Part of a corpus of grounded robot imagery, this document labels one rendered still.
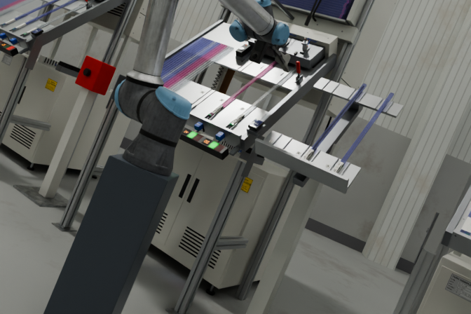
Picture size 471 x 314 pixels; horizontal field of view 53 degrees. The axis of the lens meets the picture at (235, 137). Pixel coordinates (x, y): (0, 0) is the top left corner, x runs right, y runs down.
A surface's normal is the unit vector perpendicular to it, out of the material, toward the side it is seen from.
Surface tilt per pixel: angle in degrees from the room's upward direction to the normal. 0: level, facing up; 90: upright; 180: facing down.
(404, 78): 90
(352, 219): 90
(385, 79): 90
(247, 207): 90
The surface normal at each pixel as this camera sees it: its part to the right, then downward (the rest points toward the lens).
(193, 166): -0.48, -0.17
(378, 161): -0.07, 0.01
